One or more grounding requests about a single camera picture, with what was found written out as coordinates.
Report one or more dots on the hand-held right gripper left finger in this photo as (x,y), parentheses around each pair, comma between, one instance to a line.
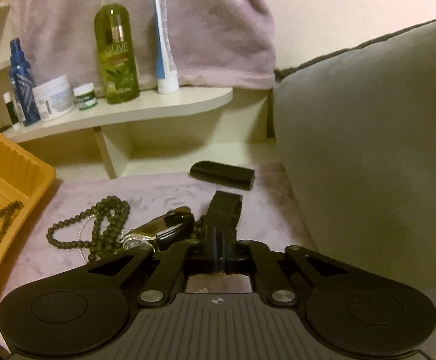
(176,258)

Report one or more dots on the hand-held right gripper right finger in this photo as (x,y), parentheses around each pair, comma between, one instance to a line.
(259,262)

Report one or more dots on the black wristwatch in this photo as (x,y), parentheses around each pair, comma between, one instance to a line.
(165,225)

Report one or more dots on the black case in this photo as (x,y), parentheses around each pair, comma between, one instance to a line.
(221,174)

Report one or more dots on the orange plastic basket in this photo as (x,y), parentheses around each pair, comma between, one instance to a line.
(15,165)

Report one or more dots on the pink fleece blanket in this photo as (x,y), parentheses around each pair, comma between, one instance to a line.
(146,195)

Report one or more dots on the cream wooden shelf unit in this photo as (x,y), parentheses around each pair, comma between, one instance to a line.
(146,108)

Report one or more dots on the grey cushion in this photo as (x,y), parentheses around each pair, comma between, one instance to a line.
(371,138)

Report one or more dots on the small green white jar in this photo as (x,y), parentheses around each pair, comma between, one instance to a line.
(85,99)

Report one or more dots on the white cream jar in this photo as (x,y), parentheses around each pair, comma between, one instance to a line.
(54,99)

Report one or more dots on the green spray bottle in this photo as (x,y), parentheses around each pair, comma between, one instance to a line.
(116,63)

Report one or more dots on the blue white tube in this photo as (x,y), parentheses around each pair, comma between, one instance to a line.
(163,52)

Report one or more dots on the blue spray bottle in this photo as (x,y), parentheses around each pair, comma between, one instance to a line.
(22,86)

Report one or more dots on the pink towel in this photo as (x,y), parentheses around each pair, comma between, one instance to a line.
(203,26)

